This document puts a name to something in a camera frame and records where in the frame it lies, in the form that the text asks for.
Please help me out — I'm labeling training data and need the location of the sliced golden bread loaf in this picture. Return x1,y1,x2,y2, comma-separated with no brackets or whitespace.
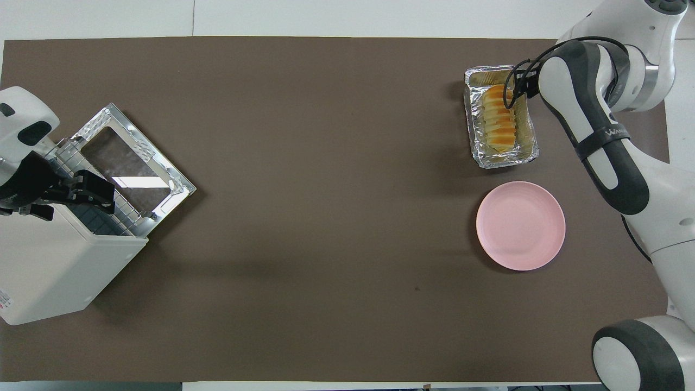
482,84,520,153

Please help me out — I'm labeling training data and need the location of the aluminium foil tray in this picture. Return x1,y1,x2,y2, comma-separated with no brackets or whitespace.
463,65,540,170

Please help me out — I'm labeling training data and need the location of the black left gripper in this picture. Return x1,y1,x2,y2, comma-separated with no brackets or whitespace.
0,153,116,221

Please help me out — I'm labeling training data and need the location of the brown table mat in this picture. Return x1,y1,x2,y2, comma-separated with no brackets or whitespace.
0,36,672,383

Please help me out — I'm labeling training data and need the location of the glass oven door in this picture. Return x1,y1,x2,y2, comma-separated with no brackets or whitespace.
69,103,198,237

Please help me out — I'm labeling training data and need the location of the white toaster oven body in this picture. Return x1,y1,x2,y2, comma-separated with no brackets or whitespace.
0,136,149,326

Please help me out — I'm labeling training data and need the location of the pink round plate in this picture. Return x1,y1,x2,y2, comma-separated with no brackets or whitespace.
476,181,567,272

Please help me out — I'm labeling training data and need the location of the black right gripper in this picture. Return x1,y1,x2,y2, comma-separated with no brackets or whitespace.
514,64,542,100

